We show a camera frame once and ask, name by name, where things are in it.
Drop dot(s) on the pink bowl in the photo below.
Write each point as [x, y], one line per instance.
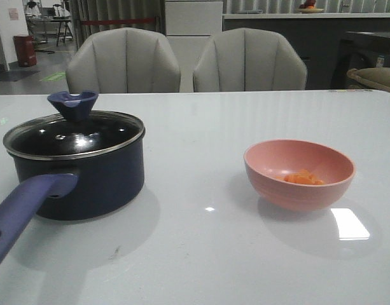
[266, 160]

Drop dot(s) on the orange ham slices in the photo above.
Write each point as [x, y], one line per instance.
[304, 177]

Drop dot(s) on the glass lid with blue knob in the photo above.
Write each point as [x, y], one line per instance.
[76, 131]

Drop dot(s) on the right grey upholstered chair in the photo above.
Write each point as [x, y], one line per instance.
[244, 60]

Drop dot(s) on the grey upholstered chair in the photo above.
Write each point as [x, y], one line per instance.
[125, 60]
[244, 60]

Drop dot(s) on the left grey upholstered chair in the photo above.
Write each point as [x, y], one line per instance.
[125, 60]

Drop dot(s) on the white refrigerator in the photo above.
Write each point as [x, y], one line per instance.
[188, 24]

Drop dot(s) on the dark blue saucepan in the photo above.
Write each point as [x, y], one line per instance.
[75, 189]

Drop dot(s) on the red barrier belt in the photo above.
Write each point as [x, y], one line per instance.
[150, 20]

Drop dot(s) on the dark grey kitchen counter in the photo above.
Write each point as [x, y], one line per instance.
[314, 36]

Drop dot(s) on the fruit plate on counter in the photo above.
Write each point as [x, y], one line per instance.
[309, 6]

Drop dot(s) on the dark side table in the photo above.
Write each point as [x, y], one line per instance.
[360, 50]

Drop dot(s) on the red trash bin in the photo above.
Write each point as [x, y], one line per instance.
[26, 56]

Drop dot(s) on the beige cushion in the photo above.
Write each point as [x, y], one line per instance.
[377, 78]

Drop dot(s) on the background work desk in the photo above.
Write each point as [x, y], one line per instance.
[49, 18]

